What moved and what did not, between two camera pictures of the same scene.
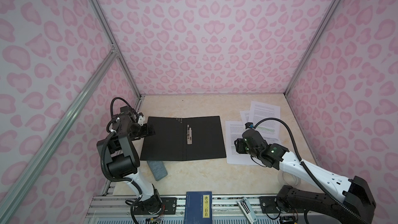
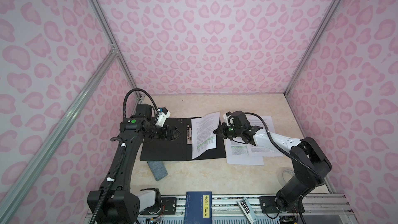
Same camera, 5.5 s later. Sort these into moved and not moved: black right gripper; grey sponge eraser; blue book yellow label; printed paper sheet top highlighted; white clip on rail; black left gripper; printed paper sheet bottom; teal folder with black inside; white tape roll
Moved: black right gripper; printed paper sheet top highlighted; black left gripper
Not moved: white clip on rail; blue book yellow label; teal folder with black inside; printed paper sheet bottom; grey sponge eraser; white tape roll
